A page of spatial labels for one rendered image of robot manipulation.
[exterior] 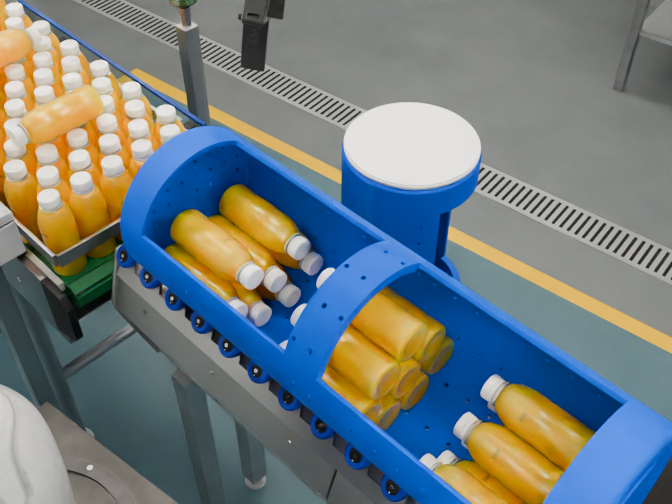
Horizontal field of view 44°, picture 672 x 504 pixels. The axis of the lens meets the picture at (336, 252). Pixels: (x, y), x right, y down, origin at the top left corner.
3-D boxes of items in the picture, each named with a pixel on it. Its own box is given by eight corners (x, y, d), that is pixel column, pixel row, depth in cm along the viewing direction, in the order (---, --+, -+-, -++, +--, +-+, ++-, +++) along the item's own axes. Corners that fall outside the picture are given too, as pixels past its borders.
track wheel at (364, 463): (371, 453, 124) (378, 450, 125) (350, 434, 126) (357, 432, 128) (358, 477, 125) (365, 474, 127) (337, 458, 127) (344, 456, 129)
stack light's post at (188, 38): (229, 340, 264) (185, 31, 186) (221, 333, 266) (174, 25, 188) (239, 333, 266) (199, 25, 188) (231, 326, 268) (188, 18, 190)
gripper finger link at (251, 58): (269, 18, 99) (268, 21, 98) (265, 69, 103) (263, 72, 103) (244, 13, 99) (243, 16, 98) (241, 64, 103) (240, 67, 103)
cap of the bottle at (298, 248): (283, 249, 137) (291, 255, 137) (298, 231, 138) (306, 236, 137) (292, 258, 141) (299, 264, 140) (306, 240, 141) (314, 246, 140)
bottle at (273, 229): (211, 205, 144) (275, 253, 136) (235, 176, 145) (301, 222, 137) (228, 221, 150) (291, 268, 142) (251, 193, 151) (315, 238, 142)
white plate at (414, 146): (356, 193, 157) (356, 198, 158) (498, 178, 160) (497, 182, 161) (333, 108, 176) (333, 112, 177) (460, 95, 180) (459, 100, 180)
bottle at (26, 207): (25, 251, 166) (2, 188, 154) (18, 230, 170) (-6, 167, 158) (59, 240, 168) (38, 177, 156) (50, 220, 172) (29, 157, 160)
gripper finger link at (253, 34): (263, 6, 97) (258, 18, 95) (260, 45, 100) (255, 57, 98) (251, 4, 97) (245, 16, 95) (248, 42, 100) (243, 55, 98)
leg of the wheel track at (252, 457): (254, 494, 227) (234, 352, 182) (240, 480, 230) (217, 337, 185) (270, 480, 230) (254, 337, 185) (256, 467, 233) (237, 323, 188)
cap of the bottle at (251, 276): (255, 279, 136) (262, 285, 135) (237, 287, 133) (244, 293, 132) (258, 260, 134) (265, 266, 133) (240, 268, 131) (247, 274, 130)
